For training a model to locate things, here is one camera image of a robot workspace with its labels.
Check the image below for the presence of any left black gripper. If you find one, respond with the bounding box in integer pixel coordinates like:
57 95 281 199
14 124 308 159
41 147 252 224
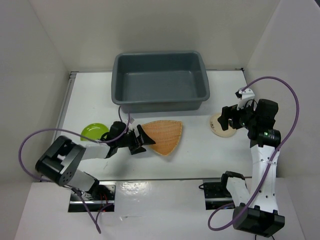
116 125 155 155

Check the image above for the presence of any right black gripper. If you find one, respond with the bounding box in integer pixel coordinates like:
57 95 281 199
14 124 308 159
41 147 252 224
217 99 259 130

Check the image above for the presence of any orange woven fan basket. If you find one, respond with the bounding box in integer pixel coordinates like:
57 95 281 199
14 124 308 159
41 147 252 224
141 120 183 157

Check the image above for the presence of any lime green plate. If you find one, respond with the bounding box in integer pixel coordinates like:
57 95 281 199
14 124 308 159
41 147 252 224
81 123 109 140

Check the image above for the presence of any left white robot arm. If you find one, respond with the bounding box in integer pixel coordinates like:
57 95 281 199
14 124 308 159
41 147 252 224
35 121 156 200

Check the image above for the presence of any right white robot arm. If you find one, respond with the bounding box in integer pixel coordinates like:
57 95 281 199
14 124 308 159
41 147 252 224
218 99 285 238

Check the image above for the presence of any grey plastic bin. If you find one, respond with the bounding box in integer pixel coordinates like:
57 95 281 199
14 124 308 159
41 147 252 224
111 50 210 114

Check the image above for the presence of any cream plate with black pattern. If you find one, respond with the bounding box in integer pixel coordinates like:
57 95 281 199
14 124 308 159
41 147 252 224
209 113 237 138

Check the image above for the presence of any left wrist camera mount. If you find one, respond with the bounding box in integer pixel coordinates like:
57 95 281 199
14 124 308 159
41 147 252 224
125 117 134 131

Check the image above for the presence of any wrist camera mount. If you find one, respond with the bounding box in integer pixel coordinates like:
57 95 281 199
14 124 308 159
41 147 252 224
235 88 255 111
125 117 134 131

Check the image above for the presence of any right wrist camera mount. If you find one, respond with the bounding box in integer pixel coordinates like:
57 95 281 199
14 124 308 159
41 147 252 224
235 88 255 111

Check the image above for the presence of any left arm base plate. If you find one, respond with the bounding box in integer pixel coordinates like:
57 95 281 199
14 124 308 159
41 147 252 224
68 181 116 213

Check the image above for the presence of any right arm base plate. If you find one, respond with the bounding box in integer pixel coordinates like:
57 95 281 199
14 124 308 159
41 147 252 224
198 178 233 210

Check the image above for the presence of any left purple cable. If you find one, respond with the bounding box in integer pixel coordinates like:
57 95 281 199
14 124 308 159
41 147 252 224
19 106 132 235

